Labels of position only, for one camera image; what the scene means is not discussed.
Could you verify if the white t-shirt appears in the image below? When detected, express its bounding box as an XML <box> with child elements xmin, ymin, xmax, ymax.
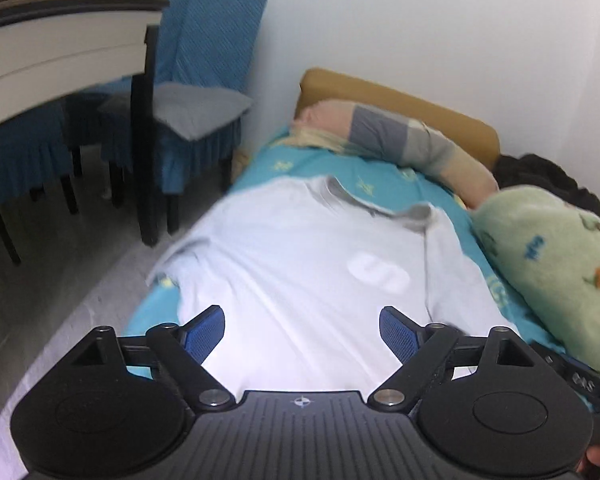
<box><xmin>151</xmin><ymin>177</ymin><xmax>505</xmax><ymax>394</ymax></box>

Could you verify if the green fleece blanket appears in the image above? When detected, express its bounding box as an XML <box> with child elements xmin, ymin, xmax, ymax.
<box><xmin>471</xmin><ymin>185</ymin><xmax>600</xmax><ymax>372</ymax></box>

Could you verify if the teal patterned bed sheet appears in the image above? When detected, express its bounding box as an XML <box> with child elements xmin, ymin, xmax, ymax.
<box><xmin>126</xmin><ymin>144</ymin><xmax>558</xmax><ymax>349</ymax></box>

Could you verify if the striped beige grey pillow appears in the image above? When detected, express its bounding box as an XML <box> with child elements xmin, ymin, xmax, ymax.
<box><xmin>278</xmin><ymin>100</ymin><xmax>498</xmax><ymax>209</ymax></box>

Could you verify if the grey seat cushion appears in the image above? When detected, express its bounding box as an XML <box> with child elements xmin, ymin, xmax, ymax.
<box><xmin>97</xmin><ymin>81</ymin><xmax>257</xmax><ymax>142</ymax></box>

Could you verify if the blue covered chair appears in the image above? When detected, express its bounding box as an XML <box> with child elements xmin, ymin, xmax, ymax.
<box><xmin>98</xmin><ymin>0</ymin><xmax>268</xmax><ymax>233</ymax></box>
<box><xmin>0</xmin><ymin>97</ymin><xmax>79</xmax><ymax>264</ymax></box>

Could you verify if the mustard yellow headboard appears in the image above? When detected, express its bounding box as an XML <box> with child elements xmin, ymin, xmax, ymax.
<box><xmin>294</xmin><ymin>67</ymin><xmax>501</xmax><ymax>169</ymax></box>

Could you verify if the white dining table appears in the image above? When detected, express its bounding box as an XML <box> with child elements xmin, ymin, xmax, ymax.
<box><xmin>0</xmin><ymin>0</ymin><xmax>169</xmax><ymax>247</ymax></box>

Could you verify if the black garment by wall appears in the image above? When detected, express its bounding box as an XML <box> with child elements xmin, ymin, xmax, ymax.
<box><xmin>492</xmin><ymin>154</ymin><xmax>600</xmax><ymax>217</ymax></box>

